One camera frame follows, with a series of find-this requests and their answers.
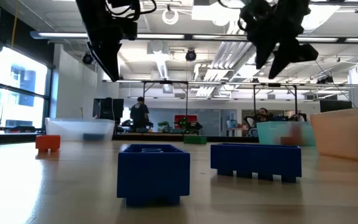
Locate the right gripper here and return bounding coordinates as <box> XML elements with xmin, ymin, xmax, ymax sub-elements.
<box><xmin>239</xmin><ymin>0</ymin><xmax>319</xmax><ymax>80</ymax></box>

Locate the yellow hanging strap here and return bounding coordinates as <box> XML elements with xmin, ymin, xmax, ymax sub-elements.
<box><xmin>10</xmin><ymin>0</ymin><xmax>19</xmax><ymax>47</ymax></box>

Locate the silver ventilation duct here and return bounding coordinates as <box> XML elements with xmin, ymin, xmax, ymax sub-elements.
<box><xmin>300</xmin><ymin>2</ymin><xmax>343</xmax><ymax>38</ymax></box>

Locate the white coiled cable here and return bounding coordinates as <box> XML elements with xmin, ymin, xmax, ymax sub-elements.
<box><xmin>162</xmin><ymin>7</ymin><xmax>180</xmax><ymax>26</ymax></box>

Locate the white ceiling light fixture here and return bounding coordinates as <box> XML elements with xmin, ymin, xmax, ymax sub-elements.
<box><xmin>191</xmin><ymin>0</ymin><xmax>245</xmax><ymax>27</ymax></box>

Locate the large window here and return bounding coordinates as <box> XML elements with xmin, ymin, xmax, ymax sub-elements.
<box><xmin>0</xmin><ymin>46</ymin><xmax>52</xmax><ymax>130</ymax></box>

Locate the black computer monitor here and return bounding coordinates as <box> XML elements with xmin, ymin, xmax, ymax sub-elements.
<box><xmin>319</xmin><ymin>99</ymin><xmax>353</xmax><ymax>113</ymax></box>
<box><xmin>92</xmin><ymin>98</ymin><xmax>125</xmax><ymax>121</ymax></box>

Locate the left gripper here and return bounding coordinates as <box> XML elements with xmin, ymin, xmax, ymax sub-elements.
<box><xmin>75</xmin><ymin>0</ymin><xmax>138</xmax><ymax>82</ymax></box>

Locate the green potted plant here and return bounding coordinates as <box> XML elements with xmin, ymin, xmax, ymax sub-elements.
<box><xmin>157</xmin><ymin>121</ymin><xmax>172</xmax><ymax>132</ymax></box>

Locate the black ceiling camera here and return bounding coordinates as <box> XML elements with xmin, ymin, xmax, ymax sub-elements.
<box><xmin>185</xmin><ymin>48</ymin><xmax>198</xmax><ymax>62</ymax></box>

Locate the green toy brick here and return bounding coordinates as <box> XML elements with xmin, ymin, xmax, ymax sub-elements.
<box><xmin>183</xmin><ymin>135</ymin><xmax>208</xmax><ymax>145</ymax></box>

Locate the orange plastic bin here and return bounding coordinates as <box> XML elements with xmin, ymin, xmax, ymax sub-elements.
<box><xmin>310</xmin><ymin>107</ymin><xmax>358</xmax><ymax>162</ymax></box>

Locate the clear plastic bin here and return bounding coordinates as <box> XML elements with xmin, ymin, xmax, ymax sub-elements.
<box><xmin>44</xmin><ymin>117</ymin><xmax>116</xmax><ymax>142</ymax></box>

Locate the person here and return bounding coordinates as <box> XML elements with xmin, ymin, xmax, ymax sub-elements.
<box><xmin>255</xmin><ymin>107</ymin><xmax>272</xmax><ymax>123</ymax></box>
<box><xmin>129</xmin><ymin>96</ymin><xmax>150</xmax><ymax>131</ymax></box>

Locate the overhead LED light bar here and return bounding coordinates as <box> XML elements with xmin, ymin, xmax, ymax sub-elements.
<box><xmin>29</xmin><ymin>30</ymin><xmax>358</xmax><ymax>44</ymax></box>

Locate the teal plastic bin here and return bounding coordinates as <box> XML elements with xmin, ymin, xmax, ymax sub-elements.
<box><xmin>256</xmin><ymin>121</ymin><xmax>316</xmax><ymax>147</ymax></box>

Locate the black station frame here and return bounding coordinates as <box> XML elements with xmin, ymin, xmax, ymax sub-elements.
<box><xmin>141</xmin><ymin>80</ymin><xmax>189</xmax><ymax>121</ymax></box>
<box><xmin>252</xmin><ymin>82</ymin><xmax>298</xmax><ymax>121</ymax></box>

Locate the red sign board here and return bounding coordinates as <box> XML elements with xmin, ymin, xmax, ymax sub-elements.
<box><xmin>174</xmin><ymin>114</ymin><xmax>198</xmax><ymax>124</ymax></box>

